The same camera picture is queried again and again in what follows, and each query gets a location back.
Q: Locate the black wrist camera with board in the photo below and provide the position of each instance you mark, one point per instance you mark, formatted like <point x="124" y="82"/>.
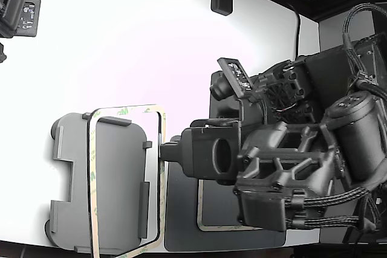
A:
<point x="239" y="76"/>

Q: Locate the black gripper with hole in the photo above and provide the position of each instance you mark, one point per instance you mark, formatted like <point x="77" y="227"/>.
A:
<point x="199" y="149"/>

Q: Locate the gray and black robot arm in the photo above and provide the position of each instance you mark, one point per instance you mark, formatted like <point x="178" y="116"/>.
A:
<point x="356" y="137"/>

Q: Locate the black external camera with board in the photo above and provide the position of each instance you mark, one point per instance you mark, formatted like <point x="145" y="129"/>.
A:
<point x="12" y="13"/>

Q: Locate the small black camera mount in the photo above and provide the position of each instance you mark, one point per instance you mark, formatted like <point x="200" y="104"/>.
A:
<point x="2" y="54"/>

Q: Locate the dark grey tray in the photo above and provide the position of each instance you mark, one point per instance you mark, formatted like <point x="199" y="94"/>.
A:
<point x="181" y="209"/>

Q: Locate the beige adhesive frame black backing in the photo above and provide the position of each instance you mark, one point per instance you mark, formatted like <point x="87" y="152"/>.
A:
<point x="200" y="206"/>
<point x="136" y="109"/>

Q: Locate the grey plastic fixture plate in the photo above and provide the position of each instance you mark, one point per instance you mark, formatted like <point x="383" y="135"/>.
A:
<point x="121" y="179"/>

